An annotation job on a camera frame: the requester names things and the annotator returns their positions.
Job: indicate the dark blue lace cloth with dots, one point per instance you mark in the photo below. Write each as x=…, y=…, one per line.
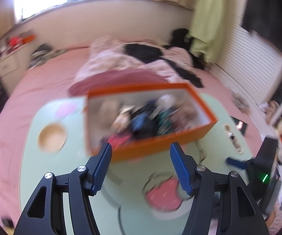
x=141, y=123

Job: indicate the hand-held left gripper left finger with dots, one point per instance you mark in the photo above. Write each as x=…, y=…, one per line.
x=103, y=166

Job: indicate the orange cardboard box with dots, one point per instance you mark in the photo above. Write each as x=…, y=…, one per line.
x=155, y=146

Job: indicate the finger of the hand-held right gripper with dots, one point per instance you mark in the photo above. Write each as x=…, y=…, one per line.
x=234, y=162

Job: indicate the white slatted wardrobe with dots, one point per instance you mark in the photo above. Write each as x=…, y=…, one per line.
x=248, y=61

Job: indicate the green cartoon desktop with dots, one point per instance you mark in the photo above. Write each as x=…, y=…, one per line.
x=77, y=151

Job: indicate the small black object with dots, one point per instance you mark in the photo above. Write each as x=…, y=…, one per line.
x=7, y=222

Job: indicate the green toy car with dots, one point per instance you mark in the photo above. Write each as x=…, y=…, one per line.
x=164, y=123

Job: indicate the red and black item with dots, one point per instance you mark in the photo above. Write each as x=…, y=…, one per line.
x=117, y=140

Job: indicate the pile of patterned clothes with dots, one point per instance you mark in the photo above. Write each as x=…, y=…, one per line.
x=41, y=53

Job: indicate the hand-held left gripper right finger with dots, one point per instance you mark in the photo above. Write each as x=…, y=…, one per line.
x=180, y=169

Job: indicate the floral blanket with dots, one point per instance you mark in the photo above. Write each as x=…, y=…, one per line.
x=106, y=58

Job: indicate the beige cartoon figurine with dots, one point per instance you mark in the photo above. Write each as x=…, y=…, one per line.
x=120, y=122

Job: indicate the pink bed sheet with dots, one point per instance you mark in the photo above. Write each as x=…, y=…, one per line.
x=33, y=85

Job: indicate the black hanging cloth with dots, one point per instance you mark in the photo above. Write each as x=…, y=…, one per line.
x=261, y=5

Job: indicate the black clothes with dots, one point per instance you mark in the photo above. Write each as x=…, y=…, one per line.
x=143, y=51

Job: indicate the dark flat object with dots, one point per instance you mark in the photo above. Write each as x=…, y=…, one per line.
x=240, y=126

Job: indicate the white nightstand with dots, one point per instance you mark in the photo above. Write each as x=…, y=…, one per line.
x=8, y=63

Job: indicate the green hanging cloth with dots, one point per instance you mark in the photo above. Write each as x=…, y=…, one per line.
x=209, y=17

